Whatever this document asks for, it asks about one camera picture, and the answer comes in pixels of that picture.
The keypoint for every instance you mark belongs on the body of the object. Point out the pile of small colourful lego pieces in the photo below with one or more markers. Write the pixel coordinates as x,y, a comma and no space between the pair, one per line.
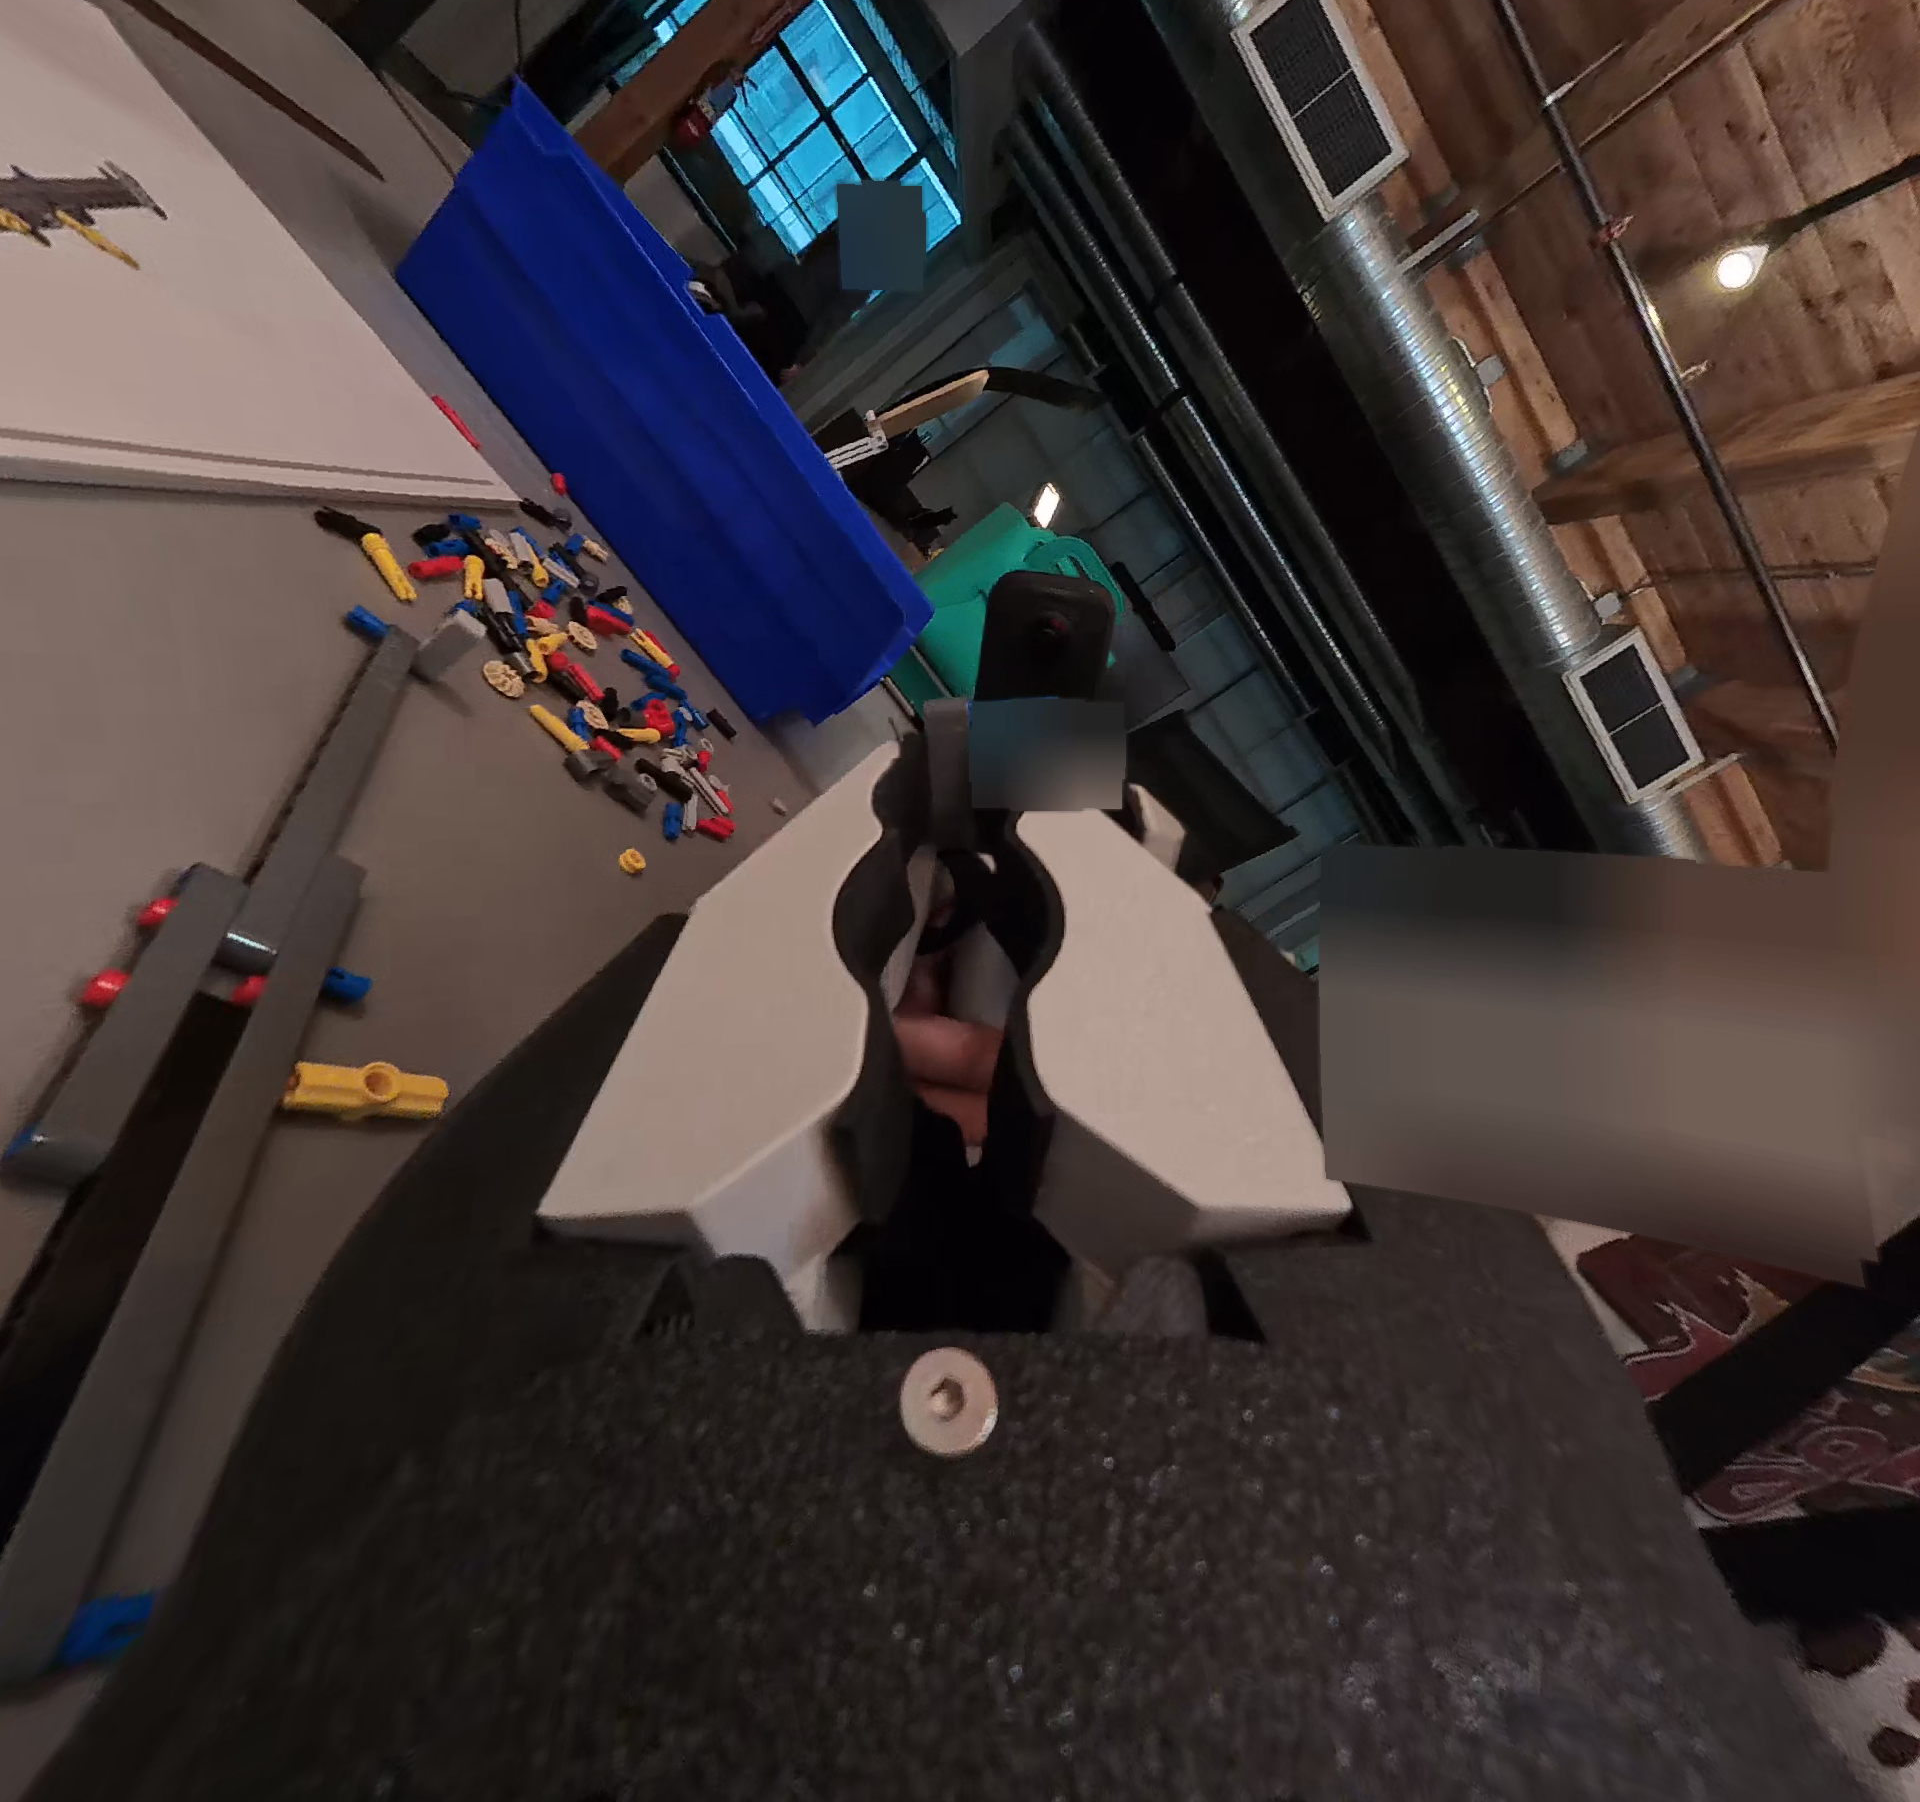
601,662

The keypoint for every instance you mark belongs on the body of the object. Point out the long grey lego beam assembly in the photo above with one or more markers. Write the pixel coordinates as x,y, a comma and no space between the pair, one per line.
224,1082

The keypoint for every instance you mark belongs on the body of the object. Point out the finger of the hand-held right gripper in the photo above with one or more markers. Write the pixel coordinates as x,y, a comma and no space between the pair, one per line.
923,918
1147,829

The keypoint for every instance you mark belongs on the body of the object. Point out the teal felt bag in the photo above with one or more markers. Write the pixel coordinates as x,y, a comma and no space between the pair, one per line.
952,617

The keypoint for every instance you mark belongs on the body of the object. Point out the blue plastic bin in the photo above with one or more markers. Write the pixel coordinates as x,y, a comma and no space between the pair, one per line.
644,408

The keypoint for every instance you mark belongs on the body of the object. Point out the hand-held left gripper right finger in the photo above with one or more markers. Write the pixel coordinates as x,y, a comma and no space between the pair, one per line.
1170,1053

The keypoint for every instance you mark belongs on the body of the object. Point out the white grille box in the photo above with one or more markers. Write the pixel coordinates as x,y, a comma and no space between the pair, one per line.
1321,86
1636,715

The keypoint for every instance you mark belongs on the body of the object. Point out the small wooden board on stand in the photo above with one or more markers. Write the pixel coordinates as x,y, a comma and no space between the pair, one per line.
915,408

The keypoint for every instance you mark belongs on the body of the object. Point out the thin metal pole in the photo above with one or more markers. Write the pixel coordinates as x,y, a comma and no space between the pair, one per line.
1650,333

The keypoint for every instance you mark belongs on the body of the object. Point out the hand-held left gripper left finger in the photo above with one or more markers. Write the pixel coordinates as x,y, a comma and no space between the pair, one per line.
720,1053

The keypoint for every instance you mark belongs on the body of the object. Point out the yellow lego connector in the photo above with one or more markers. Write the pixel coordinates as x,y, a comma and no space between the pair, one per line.
368,1089

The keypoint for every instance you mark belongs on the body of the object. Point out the ceiling lamp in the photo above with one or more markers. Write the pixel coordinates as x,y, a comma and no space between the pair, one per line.
1737,268

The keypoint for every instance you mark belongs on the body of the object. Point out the red lego pin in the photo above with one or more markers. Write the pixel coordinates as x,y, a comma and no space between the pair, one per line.
456,418

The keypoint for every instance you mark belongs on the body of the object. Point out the large paned window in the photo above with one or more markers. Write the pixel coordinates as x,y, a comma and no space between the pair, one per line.
811,123

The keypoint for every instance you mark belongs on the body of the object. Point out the wooden post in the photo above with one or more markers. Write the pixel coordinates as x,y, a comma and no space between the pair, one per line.
720,31

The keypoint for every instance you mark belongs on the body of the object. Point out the open instruction booklet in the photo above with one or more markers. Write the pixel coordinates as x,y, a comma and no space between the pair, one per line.
180,256

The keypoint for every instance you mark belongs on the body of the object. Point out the metal ventilation duct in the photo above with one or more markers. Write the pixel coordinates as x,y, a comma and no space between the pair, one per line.
1425,333

